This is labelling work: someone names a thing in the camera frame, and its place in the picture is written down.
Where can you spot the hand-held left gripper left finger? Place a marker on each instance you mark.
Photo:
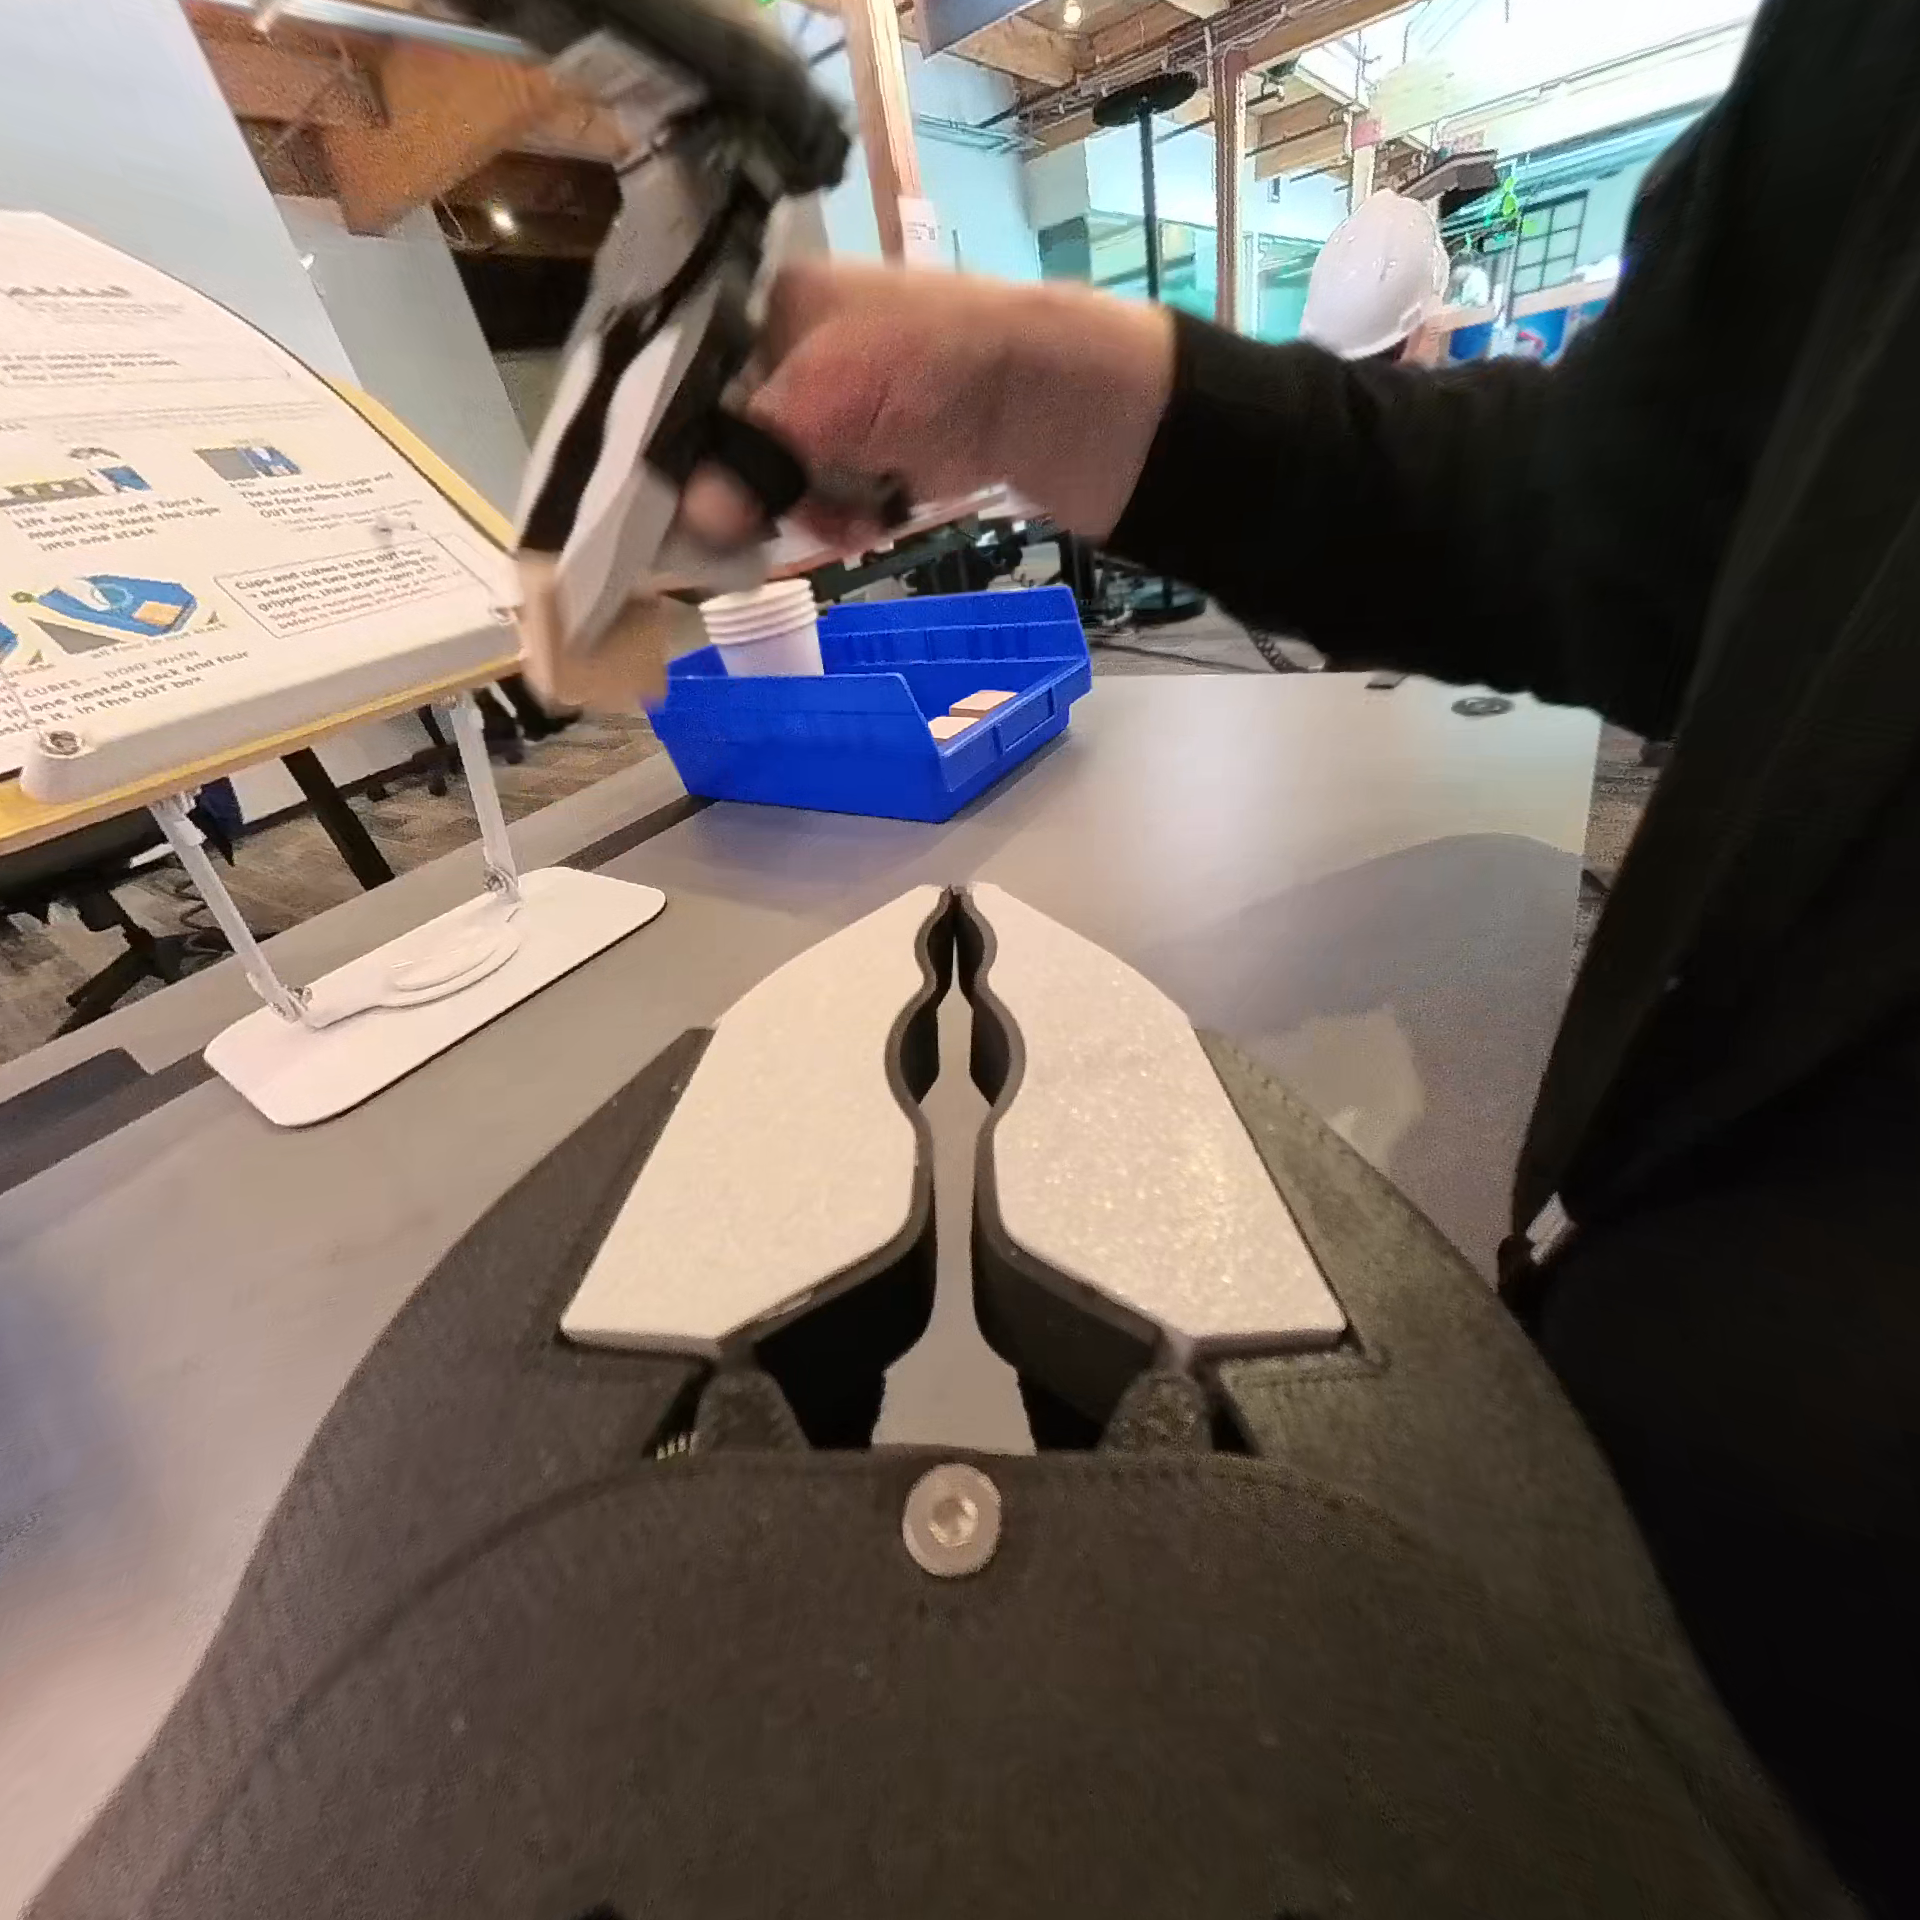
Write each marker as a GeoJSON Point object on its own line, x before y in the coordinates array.
{"type": "Point", "coordinates": [750, 1170]}

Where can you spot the black office chair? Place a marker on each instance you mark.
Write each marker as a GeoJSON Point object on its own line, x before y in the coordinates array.
{"type": "Point", "coordinates": [106, 932]}

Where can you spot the white hard hat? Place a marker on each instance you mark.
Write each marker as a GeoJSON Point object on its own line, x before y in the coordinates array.
{"type": "Point", "coordinates": [1371, 277]}

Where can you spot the grey desk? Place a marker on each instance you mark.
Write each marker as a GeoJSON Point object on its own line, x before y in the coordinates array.
{"type": "Point", "coordinates": [1200, 839]}

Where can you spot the black tape patch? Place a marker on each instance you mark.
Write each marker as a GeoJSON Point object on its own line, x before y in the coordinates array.
{"type": "Point", "coordinates": [66, 1118]}

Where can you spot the printed instruction sheet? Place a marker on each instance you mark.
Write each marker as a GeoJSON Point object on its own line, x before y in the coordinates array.
{"type": "Point", "coordinates": [148, 524]}

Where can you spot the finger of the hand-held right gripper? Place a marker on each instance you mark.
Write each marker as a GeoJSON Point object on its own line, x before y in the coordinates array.
{"type": "Point", "coordinates": [600, 375]}
{"type": "Point", "coordinates": [681, 421]}

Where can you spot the person's right hand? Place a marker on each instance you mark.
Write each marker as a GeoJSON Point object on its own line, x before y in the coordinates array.
{"type": "Point", "coordinates": [973, 390]}

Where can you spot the white paper cup green stripe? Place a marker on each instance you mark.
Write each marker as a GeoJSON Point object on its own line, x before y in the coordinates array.
{"type": "Point", "coordinates": [768, 656]}

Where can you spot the person's right forearm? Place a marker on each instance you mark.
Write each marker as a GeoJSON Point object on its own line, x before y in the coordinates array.
{"type": "Point", "coordinates": [1348, 495]}

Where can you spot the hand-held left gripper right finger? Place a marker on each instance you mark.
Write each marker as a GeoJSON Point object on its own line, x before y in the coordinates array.
{"type": "Point", "coordinates": [1154, 1170]}

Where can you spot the blue plastic bin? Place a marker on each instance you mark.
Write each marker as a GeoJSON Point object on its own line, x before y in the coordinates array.
{"type": "Point", "coordinates": [809, 751]}

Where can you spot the instruction board on stand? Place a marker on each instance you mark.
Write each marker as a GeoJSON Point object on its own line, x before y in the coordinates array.
{"type": "Point", "coordinates": [450, 975]}

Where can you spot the wooden column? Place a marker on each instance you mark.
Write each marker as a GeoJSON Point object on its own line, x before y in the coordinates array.
{"type": "Point", "coordinates": [882, 135]}

